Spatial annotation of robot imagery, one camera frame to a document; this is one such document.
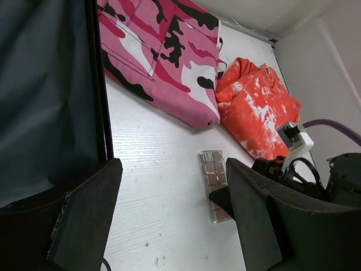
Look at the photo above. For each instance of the black space-print suitcase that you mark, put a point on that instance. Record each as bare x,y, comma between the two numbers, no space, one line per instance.
52,95

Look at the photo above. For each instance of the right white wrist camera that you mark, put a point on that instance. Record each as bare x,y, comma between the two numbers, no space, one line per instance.
297,141

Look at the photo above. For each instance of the orange white tie-dye garment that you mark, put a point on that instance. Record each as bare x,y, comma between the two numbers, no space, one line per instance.
253,103

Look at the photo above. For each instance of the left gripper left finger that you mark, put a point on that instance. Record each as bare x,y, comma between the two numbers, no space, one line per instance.
63,228

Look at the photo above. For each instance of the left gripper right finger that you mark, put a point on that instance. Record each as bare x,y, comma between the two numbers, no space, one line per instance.
281,229

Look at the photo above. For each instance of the pink camouflage garment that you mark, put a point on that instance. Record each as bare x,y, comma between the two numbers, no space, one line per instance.
165,52

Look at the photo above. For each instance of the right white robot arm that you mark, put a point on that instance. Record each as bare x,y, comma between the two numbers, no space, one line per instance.
344,178

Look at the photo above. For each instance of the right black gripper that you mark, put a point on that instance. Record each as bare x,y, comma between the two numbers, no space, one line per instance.
272,169

